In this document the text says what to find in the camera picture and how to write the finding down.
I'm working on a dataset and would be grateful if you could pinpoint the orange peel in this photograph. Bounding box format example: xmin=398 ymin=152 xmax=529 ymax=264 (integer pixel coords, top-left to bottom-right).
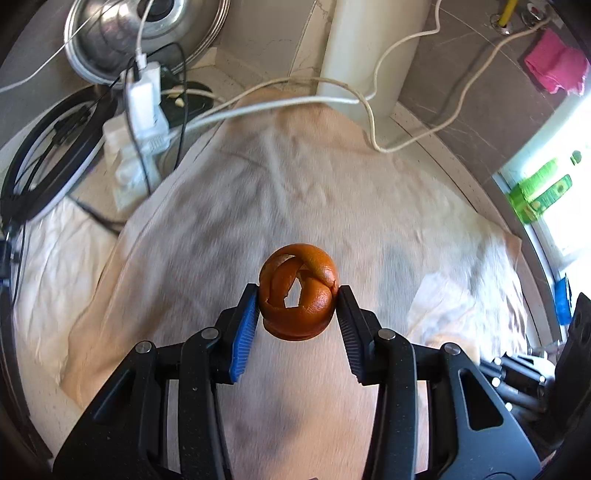
xmin=259 ymin=243 xmax=339 ymax=342

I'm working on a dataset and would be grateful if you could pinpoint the blue container on sill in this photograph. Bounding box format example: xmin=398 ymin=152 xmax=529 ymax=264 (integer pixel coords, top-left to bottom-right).
xmin=554 ymin=276 xmax=572 ymax=326

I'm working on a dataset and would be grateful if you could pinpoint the beige towel mat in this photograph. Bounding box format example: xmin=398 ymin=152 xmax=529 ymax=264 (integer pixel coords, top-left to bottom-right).
xmin=60 ymin=105 xmax=527 ymax=479

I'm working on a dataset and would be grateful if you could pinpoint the white power strip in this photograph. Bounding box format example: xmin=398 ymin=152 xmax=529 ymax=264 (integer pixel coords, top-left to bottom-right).
xmin=103 ymin=113 xmax=170 ymax=214

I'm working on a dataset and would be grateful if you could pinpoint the white cloth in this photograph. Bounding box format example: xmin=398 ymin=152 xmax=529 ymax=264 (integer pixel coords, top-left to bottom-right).
xmin=16 ymin=198 xmax=116 ymax=382

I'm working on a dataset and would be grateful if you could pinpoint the green dish soap bottle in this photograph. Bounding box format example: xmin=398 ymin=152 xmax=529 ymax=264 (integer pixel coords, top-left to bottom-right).
xmin=507 ymin=150 xmax=582 ymax=225

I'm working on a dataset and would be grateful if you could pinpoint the white cutting board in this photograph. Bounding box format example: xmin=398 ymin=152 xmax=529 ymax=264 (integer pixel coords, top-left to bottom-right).
xmin=321 ymin=0 xmax=433 ymax=119

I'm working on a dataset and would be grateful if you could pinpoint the stainless steel pot lid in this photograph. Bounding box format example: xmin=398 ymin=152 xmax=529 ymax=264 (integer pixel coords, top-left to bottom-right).
xmin=64 ymin=0 xmax=230 ymax=84

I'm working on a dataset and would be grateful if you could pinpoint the pink rag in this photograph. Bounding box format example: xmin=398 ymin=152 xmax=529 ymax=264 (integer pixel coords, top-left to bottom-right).
xmin=524 ymin=30 xmax=590 ymax=96

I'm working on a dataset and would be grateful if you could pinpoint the white power cable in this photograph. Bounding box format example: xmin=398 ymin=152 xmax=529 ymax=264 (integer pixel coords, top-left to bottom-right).
xmin=158 ymin=0 xmax=553 ymax=156

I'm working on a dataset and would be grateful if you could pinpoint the black ring light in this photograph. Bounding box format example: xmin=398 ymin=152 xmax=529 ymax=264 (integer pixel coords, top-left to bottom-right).
xmin=1 ymin=86 xmax=117 ymax=236

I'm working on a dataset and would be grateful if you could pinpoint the thin white charger cable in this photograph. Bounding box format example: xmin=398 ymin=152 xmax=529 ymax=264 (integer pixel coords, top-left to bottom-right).
xmin=0 ymin=0 xmax=157 ymax=93

